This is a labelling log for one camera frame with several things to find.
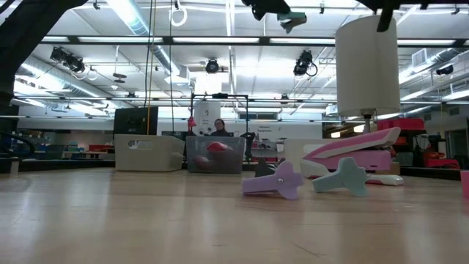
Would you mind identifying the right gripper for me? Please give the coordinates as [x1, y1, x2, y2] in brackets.
[357, 0, 469, 33]

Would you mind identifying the red stapler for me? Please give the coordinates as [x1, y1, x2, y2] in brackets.
[192, 142, 231, 172]

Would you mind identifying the pink and white stapler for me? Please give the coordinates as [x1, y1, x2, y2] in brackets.
[300, 127, 405, 186]

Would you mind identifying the pale blue staple remover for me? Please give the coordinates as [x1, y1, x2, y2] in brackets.
[311, 157, 369, 198]

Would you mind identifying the purple staple remover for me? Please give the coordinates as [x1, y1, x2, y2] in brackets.
[241, 160, 304, 201]

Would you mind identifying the white cylindrical lamp shade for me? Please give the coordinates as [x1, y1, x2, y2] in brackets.
[335, 15, 401, 117]

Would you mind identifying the black ceiling spotlight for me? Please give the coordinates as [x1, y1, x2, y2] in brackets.
[292, 50, 319, 77]
[65, 54, 86, 73]
[204, 58, 220, 74]
[50, 46, 69, 62]

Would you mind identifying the metal lamp stem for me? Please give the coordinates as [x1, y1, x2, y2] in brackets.
[361, 109, 377, 133]

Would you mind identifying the white pillar sign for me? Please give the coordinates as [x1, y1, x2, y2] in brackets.
[193, 100, 222, 137]

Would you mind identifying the person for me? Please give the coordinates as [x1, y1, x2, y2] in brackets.
[210, 118, 235, 137]

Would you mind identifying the grey translucent plastic bin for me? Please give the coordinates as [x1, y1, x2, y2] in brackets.
[185, 136, 246, 175]

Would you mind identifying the wooden lamp base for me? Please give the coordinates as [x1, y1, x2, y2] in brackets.
[377, 161, 401, 176]

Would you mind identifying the black monitor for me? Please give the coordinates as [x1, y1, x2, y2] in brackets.
[113, 106, 159, 136]

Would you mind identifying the beige plastic bin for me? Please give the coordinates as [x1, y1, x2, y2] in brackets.
[114, 133, 186, 172]

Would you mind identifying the white hanging ring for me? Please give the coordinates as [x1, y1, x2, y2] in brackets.
[169, 2, 188, 28]

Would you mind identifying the black metal frame rig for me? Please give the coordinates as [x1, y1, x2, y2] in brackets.
[189, 93, 249, 139]

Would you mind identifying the black hanging cable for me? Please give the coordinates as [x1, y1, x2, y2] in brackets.
[168, 0, 174, 128]

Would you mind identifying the black curved hose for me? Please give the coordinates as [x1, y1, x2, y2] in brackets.
[0, 131, 37, 157]

